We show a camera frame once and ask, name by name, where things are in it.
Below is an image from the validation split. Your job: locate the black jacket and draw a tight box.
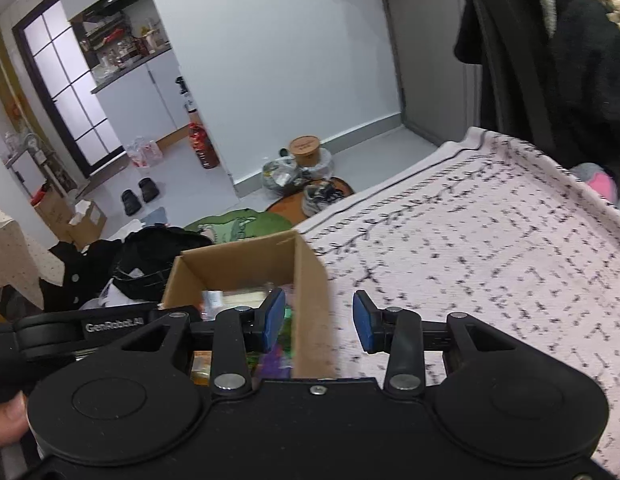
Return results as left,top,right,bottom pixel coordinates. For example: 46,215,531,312
452,0,561,156

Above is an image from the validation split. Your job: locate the patterned white blanket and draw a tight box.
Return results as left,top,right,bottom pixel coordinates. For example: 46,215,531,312
295,127,620,476

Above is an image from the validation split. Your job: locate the brown cardboard box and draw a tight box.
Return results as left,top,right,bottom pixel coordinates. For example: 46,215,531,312
160,230,341,386

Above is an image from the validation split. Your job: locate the black bag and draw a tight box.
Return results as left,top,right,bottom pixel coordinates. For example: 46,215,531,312
110,226,215,301

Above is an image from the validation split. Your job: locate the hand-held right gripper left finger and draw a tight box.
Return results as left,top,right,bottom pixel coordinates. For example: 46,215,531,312
120,287,288,394

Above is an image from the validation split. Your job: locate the cooking oil bottle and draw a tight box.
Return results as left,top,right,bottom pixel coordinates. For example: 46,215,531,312
189,121,221,171

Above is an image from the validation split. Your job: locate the row of kitchen jars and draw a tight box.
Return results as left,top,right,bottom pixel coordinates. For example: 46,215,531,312
72,10,171,83

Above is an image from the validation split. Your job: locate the pink plush toy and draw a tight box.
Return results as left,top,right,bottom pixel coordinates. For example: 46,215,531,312
572,162,618,203

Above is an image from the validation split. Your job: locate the small open cardboard carton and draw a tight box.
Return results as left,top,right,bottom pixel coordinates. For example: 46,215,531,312
64,200,108,248

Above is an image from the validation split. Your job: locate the white kitchen cabinet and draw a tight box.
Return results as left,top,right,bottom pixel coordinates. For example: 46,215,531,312
92,47,191,151

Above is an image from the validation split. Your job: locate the black clothing pile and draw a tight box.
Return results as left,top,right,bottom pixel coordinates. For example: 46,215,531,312
40,240,123,313

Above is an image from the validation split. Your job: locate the round brown mat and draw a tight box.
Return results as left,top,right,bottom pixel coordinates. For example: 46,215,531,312
265,176,357,228

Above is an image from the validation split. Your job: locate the pink plastic bag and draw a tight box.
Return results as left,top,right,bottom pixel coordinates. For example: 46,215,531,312
124,136,163,168

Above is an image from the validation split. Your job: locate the grey door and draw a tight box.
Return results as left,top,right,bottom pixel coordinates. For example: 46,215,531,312
375,0,483,148

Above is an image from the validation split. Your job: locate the black framed window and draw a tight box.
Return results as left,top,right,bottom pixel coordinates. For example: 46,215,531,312
12,0,125,171

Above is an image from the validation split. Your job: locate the black slipper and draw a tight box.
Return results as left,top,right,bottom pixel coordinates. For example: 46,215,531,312
120,189,142,217
138,177,161,204

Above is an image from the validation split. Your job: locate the person's left hand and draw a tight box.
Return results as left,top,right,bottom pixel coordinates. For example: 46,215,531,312
0,392,30,448

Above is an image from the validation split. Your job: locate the brown lidded jar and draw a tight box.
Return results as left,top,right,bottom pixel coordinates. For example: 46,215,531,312
288,135,323,167

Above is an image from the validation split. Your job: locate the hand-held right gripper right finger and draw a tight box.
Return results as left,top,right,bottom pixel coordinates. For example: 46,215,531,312
352,289,517,394

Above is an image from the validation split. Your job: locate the black spray bottle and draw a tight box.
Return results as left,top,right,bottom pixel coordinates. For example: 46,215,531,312
175,76,198,113

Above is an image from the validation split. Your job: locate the pair of grey shoes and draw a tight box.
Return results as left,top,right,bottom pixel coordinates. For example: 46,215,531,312
300,180,343,218

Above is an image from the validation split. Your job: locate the green frog rug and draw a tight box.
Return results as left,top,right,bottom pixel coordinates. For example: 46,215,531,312
184,210,295,246

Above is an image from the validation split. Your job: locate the clear plastic bag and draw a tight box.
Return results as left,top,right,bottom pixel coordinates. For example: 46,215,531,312
261,156,303,192

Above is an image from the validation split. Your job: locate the long purple snack packet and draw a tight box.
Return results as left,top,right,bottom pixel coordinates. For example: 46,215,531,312
260,350,295,380

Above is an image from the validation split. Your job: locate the dotted beige cloth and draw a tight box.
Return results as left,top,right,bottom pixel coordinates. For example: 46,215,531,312
0,204,58,311

